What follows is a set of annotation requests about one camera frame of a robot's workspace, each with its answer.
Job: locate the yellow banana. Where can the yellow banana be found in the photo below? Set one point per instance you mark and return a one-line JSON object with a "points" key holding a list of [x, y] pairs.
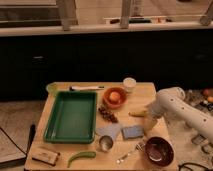
{"points": [[142, 113]]}

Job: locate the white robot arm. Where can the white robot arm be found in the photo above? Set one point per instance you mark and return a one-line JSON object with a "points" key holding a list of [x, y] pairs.
{"points": [[172, 100]]}

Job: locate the green plastic tray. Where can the green plastic tray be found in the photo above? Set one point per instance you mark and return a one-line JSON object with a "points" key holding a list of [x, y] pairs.
{"points": [[72, 118]]}

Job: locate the orange fruit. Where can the orange fruit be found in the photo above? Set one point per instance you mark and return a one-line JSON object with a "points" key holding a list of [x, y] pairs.
{"points": [[114, 96]]}

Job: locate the orange bowl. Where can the orange bowl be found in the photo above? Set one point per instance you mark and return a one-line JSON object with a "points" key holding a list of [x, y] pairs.
{"points": [[114, 105]]}

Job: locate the white cup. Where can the white cup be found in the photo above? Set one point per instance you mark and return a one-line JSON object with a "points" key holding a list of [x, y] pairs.
{"points": [[129, 84]]}

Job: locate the bunch of dark grapes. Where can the bunch of dark grapes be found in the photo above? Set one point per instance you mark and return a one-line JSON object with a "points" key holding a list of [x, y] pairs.
{"points": [[107, 114]]}

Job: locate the grey cloth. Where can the grey cloth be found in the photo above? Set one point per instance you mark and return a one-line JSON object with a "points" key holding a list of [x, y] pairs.
{"points": [[111, 130]]}

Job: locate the blue sponge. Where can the blue sponge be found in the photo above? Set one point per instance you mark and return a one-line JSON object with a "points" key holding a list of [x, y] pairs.
{"points": [[132, 132]]}

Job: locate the metal cup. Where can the metal cup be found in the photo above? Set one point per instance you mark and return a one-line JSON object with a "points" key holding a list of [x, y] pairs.
{"points": [[105, 143]]}

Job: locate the metal spoon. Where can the metal spoon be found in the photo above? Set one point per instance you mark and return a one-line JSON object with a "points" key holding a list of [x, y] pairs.
{"points": [[138, 147]]}

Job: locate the green chili pepper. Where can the green chili pepper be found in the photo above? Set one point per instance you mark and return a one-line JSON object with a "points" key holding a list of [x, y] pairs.
{"points": [[84, 154]]}

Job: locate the dark purple bowl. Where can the dark purple bowl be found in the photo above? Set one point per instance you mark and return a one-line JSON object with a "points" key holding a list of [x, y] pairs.
{"points": [[159, 151]]}

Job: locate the wooden block brush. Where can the wooden block brush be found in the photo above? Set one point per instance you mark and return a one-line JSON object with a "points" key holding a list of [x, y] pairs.
{"points": [[46, 156]]}

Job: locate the black handle tool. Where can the black handle tool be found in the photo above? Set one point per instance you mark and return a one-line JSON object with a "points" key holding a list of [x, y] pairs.
{"points": [[31, 136]]}

